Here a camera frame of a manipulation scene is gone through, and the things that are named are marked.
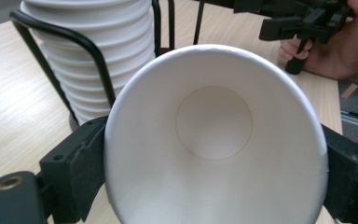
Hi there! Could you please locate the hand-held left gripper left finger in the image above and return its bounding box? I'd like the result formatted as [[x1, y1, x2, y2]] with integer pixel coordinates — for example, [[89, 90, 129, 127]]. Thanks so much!
[[39, 116, 110, 224]]

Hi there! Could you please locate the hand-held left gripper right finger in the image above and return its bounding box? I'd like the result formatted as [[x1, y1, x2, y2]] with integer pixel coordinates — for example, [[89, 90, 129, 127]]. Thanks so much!
[[321, 123, 358, 224]]

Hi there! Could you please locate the white paper drinking cup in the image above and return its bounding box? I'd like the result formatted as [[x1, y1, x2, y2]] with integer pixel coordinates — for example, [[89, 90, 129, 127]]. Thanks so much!
[[103, 43, 329, 224]]

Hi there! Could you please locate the black wire cup holder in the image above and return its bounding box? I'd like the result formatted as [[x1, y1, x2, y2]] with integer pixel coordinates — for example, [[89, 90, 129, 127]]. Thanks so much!
[[9, 0, 207, 126]]

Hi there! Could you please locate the stack of white cups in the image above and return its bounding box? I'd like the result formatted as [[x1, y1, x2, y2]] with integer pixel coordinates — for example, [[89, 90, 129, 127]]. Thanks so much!
[[19, 0, 157, 126]]

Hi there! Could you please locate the yellow floor tape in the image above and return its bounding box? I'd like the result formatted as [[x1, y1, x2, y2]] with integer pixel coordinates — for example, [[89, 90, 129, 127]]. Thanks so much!
[[340, 82, 358, 100]]

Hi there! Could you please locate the metal floor rail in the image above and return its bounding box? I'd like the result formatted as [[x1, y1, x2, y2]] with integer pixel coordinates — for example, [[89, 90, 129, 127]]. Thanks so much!
[[339, 109, 358, 128]]

